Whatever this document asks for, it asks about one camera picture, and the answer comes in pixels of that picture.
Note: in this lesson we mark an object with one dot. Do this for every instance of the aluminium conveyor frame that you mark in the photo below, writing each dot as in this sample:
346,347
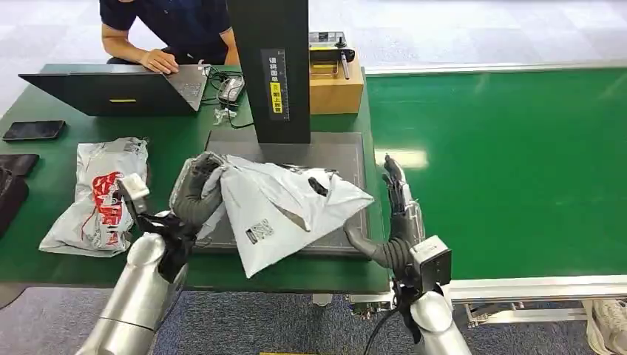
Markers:
539,289

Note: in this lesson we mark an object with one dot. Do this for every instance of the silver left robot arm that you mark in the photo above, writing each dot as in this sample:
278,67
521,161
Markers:
137,294

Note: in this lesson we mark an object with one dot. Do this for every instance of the white woven sack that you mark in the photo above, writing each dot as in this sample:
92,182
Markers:
610,323

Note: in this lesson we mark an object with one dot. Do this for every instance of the black scanner column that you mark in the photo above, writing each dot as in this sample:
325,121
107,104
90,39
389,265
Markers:
269,29

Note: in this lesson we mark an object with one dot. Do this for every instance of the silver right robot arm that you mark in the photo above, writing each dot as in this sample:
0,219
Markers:
436,323

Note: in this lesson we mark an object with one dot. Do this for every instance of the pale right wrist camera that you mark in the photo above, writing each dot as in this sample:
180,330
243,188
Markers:
431,264

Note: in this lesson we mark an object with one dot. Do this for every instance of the black bag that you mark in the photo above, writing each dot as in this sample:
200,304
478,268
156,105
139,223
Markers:
10,201

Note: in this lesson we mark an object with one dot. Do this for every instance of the black yellow ruler label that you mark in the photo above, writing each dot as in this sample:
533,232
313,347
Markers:
276,88

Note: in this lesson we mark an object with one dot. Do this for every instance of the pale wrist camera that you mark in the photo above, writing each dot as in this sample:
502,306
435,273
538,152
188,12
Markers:
133,187
431,264

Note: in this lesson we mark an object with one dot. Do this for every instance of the black smartphone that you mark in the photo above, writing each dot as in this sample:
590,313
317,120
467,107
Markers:
34,130

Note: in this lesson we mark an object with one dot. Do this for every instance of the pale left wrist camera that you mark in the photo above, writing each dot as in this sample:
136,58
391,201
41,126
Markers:
133,187

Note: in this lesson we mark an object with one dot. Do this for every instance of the clear plastic wrapper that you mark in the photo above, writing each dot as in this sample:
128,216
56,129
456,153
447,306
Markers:
224,115

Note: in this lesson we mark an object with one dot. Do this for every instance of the black laptop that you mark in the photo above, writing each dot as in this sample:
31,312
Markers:
108,93

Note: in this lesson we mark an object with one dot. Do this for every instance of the grey parcel bag red print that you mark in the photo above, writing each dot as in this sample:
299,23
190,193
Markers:
98,215

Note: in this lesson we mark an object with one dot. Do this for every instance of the grey plastic parcel bag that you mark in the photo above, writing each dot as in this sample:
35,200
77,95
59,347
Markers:
274,206

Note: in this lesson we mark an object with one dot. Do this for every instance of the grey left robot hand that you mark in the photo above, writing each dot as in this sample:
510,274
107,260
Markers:
193,196

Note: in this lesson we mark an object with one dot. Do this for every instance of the person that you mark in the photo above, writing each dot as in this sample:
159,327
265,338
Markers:
186,24

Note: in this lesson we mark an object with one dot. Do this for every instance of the green table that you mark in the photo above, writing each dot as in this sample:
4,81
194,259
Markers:
59,127

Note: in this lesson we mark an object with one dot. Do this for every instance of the green conveyor belt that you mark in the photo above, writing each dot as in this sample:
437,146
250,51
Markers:
514,171

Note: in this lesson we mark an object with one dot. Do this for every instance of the brown cardboard box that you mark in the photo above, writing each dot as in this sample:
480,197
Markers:
335,95

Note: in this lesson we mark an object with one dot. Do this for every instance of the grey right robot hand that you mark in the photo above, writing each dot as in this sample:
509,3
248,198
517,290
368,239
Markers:
404,228

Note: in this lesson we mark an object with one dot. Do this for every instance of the person's hand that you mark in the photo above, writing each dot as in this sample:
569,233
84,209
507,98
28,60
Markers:
159,61

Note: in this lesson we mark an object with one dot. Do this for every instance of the grey scanner base plate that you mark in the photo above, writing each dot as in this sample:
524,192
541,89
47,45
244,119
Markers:
338,157

